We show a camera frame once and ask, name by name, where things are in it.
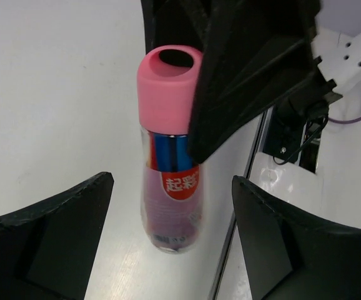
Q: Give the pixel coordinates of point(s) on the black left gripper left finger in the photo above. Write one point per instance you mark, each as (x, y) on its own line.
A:
(47, 249)

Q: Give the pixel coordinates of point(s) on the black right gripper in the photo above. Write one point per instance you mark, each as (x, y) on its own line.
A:
(256, 53)

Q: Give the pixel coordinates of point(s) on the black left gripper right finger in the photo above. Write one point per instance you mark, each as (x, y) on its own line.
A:
(290, 253)

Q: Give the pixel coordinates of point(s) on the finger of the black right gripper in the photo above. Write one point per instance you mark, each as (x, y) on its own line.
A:
(176, 22)

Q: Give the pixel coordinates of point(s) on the pink capped small bottle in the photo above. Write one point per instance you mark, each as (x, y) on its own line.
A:
(172, 194)

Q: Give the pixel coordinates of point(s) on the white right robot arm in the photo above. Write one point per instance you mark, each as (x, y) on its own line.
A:
(346, 59)

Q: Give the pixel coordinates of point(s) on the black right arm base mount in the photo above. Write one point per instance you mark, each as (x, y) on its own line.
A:
(295, 138)

